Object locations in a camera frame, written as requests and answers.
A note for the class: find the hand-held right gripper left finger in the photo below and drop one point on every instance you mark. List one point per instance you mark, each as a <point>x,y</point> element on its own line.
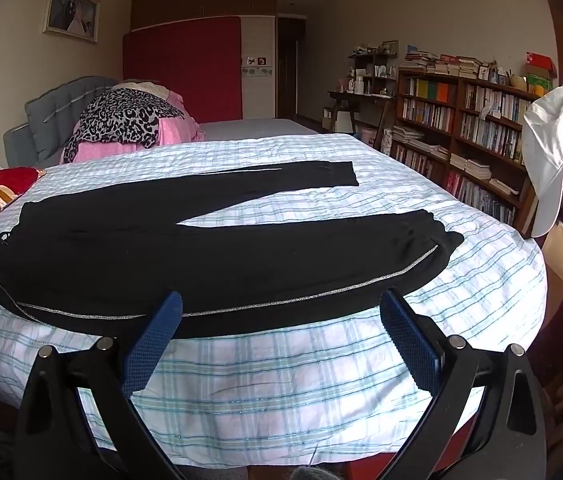
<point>151,340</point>

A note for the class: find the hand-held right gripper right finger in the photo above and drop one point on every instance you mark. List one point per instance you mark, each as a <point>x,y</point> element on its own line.
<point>411,340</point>

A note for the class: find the black pants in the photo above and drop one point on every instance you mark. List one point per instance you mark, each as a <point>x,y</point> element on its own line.
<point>211,270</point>

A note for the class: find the bed with plaid sheet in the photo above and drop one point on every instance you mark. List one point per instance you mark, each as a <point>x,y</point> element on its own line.
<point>311,390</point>

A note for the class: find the red patterned blanket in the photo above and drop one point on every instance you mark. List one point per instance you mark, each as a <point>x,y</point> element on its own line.
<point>9,180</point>

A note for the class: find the grey padded headboard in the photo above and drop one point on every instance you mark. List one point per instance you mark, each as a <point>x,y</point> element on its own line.
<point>46,115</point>

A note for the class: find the pink dotted blanket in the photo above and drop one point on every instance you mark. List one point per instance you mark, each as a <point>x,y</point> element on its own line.
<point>174,132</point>

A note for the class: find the leopard print cloth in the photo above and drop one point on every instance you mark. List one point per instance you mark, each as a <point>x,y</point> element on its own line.
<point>116,117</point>

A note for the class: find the wooden bookshelf with books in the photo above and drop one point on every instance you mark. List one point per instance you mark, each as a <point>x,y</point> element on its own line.
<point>481,125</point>

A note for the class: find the white cap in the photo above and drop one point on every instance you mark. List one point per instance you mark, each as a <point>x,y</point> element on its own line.
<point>549,150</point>

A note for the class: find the wooden desk with shelf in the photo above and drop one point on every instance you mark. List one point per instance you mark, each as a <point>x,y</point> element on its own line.
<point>361,100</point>

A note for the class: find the white wardrobe door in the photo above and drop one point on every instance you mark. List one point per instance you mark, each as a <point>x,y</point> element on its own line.
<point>259,90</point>

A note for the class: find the red wardrobe panel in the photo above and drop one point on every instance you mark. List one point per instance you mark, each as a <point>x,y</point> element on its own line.
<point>181,65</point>

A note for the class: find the red box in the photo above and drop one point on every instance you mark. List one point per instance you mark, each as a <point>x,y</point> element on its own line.
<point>539,59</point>

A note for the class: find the brown upper cabinet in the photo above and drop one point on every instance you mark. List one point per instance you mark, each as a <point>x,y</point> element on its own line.
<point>201,5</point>

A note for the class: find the framed wall photo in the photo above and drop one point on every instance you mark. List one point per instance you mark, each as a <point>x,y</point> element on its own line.
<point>71,10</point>

